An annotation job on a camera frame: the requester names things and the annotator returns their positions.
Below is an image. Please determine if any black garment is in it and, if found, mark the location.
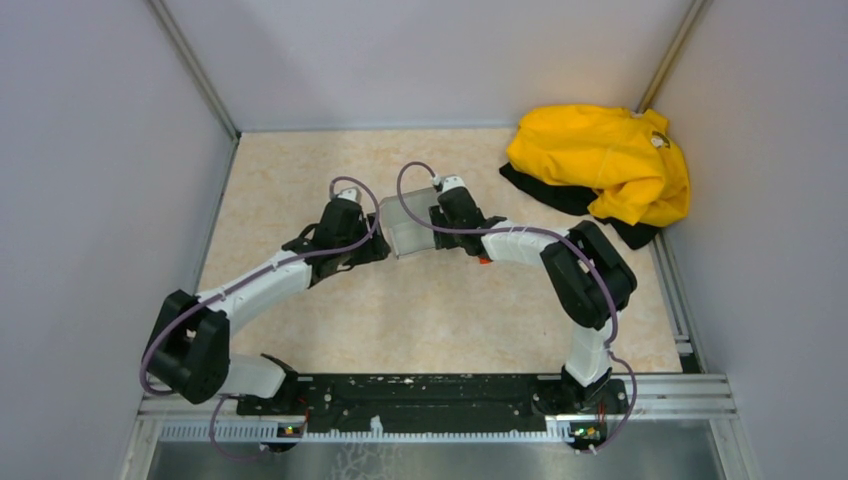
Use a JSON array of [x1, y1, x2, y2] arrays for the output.
[[498, 162, 662, 250]]

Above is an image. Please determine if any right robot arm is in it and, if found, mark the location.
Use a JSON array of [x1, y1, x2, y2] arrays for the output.
[[431, 186, 637, 412]]

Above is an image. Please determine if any aluminium frame rail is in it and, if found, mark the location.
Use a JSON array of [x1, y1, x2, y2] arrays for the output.
[[138, 374, 737, 444]]

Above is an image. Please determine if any white cardboard box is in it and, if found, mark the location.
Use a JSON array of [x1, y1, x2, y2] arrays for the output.
[[380, 177, 439, 259]]

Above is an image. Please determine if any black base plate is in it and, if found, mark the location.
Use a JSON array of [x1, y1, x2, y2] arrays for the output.
[[236, 373, 628, 434]]

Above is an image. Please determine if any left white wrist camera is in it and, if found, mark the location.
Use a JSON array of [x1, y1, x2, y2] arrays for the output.
[[336, 187, 361, 204]]

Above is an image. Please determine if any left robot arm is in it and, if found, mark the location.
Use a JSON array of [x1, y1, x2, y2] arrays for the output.
[[139, 195, 390, 414]]

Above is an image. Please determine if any yellow garment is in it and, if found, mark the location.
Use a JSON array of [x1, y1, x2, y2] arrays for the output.
[[506, 104, 692, 227]]

